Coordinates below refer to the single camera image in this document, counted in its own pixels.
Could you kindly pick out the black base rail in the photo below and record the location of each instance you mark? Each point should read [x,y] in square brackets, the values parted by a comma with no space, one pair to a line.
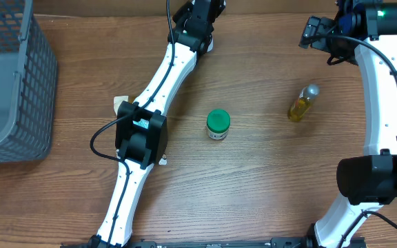
[273,243]

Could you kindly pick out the green lid white jar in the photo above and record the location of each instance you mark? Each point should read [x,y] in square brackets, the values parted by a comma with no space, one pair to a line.
[218,124]

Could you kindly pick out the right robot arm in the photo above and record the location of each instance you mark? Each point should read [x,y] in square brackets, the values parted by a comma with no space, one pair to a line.
[363,33]

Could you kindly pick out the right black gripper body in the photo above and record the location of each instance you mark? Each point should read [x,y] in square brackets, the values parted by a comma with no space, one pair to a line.
[327,38]

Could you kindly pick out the grey plastic shopping basket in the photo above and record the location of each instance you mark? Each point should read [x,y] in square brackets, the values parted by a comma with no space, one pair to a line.
[28,85]

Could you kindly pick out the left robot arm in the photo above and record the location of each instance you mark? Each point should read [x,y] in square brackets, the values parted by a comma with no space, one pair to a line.
[189,29]

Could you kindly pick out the white barcode scanner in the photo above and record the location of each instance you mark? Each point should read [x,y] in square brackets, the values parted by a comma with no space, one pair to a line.
[209,44]

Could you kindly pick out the yellow liquid bottle silver cap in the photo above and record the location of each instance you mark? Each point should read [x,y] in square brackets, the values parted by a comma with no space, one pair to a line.
[304,101]

